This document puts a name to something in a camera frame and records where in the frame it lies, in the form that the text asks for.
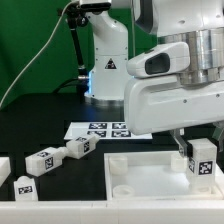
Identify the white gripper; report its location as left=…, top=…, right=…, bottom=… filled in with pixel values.
left=124, top=75, right=224, bottom=157

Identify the white square tabletop part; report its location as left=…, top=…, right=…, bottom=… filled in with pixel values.
left=104, top=151, right=224, bottom=200

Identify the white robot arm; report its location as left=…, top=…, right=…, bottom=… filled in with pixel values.
left=124, top=0, right=224, bottom=155

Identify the white marker sheet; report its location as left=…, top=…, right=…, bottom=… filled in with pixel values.
left=64, top=122, right=152, bottom=140

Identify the white front fence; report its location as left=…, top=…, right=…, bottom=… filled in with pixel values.
left=0, top=200, right=224, bottom=224

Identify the white left fence block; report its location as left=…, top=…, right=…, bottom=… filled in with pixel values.
left=0, top=157, right=11, bottom=187

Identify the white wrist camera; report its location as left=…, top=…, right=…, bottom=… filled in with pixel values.
left=127, top=42, right=190, bottom=78

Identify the black camera on mount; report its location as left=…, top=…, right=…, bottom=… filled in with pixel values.
left=79, top=0, right=112, bottom=11

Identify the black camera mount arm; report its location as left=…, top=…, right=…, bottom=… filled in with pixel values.
left=64, top=3, right=88, bottom=80

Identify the grey cable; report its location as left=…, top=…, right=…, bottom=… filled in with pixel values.
left=0, top=0, right=80, bottom=110

